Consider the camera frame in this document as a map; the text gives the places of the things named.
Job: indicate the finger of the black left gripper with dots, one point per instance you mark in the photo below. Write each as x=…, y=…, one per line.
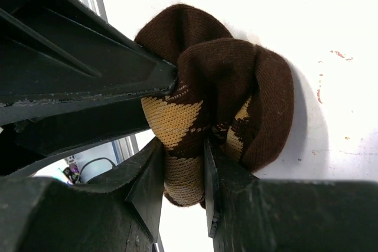
x=30, y=145
x=45, y=70

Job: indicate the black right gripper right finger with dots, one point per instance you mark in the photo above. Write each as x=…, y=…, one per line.
x=245, y=213

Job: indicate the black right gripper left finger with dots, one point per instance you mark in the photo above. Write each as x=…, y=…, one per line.
x=118, y=210

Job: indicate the brown argyle sock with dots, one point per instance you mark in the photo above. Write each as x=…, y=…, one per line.
x=239, y=93

